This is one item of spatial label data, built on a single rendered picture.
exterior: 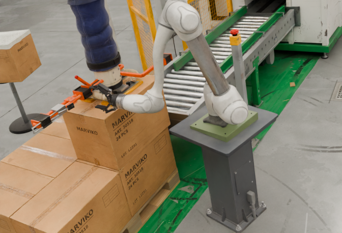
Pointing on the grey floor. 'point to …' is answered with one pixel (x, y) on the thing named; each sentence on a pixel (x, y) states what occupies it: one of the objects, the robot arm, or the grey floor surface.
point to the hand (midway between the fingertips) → (94, 96)
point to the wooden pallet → (152, 204)
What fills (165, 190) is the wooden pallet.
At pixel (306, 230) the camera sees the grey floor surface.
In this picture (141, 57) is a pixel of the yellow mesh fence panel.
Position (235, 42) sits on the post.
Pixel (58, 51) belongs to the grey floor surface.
